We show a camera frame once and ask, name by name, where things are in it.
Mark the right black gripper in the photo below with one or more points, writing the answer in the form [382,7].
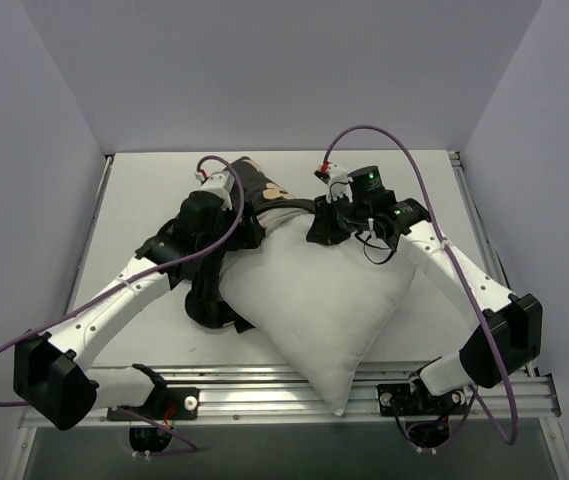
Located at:
[322,226]

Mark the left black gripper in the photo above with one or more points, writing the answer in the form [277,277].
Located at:
[246,220]

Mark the black pillowcase with beige flowers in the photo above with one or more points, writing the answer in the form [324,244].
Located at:
[266,207]

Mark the white pillow insert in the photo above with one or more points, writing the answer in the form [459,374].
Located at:
[321,307]

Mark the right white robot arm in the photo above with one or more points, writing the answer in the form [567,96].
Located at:
[506,329]

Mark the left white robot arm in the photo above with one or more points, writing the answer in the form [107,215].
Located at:
[54,371]

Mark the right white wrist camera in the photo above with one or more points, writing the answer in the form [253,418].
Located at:
[337,180]

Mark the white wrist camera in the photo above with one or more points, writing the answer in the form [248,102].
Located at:
[219,184]
[337,180]

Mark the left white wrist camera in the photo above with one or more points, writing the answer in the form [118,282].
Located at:
[219,184]

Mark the aluminium rail frame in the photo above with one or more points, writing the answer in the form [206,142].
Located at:
[258,418]

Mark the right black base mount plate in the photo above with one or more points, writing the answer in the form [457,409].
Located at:
[396,399]

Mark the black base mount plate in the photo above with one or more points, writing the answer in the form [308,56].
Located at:
[161,404]
[396,399]

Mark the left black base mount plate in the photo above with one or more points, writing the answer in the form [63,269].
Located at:
[161,404]

